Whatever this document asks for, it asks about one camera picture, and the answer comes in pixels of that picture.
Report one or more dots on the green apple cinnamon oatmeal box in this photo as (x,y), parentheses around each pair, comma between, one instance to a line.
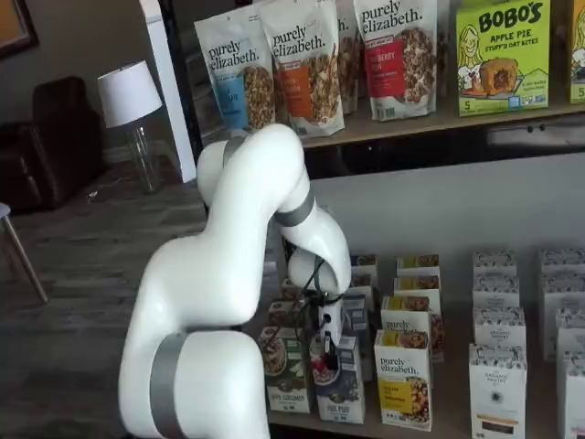
(283,315)
(284,379)
(288,289)

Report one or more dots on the white organic pantry box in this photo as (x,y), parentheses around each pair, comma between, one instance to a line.
(499,327)
(571,334)
(575,398)
(560,292)
(562,260)
(494,263)
(498,393)
(496,290)

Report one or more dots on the white pillar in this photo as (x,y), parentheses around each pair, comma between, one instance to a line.
(169,114)

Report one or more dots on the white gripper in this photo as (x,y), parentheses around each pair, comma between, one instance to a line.
(331,320)

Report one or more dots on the white granola bag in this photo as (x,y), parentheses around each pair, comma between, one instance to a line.
(351,59)

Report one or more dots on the framed wall picture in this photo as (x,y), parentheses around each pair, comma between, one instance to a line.
(13,23)

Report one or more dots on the white shade table lamp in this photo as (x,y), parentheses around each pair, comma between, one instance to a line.
(128,91)

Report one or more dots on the dark brown armchair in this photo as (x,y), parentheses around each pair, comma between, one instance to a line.
(55,137)

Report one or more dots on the metal leg stool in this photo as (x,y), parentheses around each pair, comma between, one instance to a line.
(3,211)

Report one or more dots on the blue flax plus oatmeal box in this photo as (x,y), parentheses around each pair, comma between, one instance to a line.
(343,393)
(358,320)
(363,285)
(364,265)

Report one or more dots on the orange label granola bag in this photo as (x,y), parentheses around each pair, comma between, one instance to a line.
(306,82)

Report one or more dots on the yellow-green Bobo's box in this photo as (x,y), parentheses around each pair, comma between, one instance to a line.
(578,50)

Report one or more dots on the yellow purely elizabeth box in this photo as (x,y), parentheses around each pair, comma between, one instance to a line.
(417,285)
(418,265)
(407,315)
(404,384)

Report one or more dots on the red label granola bag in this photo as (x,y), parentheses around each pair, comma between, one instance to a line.
(397,64)

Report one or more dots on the blue label granola bag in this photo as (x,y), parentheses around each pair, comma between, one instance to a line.
(233,78)

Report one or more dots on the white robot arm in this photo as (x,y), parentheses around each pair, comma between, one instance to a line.
(228,206)

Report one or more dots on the green Bobo's apple pie box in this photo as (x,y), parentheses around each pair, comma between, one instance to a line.
(503,59)

